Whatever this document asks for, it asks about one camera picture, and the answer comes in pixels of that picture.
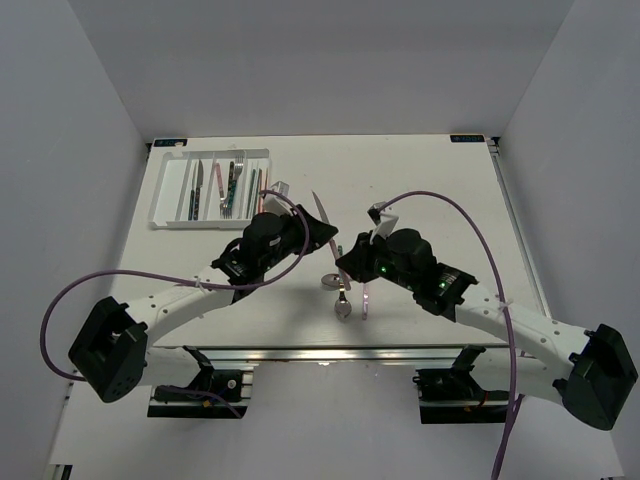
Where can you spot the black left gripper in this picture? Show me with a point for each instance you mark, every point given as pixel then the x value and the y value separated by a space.
pixel 319 233

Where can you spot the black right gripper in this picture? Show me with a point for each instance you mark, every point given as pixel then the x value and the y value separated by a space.
pixel 356 261

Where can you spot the grey handled fork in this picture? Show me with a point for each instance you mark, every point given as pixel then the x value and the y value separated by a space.
pixel 230 188

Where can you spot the green handled fork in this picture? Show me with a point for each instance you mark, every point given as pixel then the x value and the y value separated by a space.
pixel 239 161

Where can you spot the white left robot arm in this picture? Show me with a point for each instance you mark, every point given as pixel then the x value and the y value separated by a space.
pixel 115 350

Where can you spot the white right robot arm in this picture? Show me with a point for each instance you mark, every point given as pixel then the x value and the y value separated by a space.
pixel 588 372

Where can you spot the white divided utensil tray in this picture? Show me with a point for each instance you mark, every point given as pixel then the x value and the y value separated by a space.
pixel 170 203

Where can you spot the dark handled spoon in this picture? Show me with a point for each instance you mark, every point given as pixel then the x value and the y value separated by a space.
pixel 332 282

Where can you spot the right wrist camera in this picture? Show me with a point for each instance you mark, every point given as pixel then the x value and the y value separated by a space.
pixel 384 221

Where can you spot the pink handled spoon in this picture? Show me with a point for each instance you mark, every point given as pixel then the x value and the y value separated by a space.
pixel 365 302

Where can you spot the green handled spoon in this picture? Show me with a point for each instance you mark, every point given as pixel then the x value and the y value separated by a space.
pixel 342 306

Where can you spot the dark handled knife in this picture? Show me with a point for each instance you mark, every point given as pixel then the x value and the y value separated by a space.
pixel 199 192

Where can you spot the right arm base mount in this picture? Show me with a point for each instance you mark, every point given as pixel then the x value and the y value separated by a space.
pixel 451 396

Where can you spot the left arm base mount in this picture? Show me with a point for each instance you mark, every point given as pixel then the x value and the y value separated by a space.
pixel 218 390

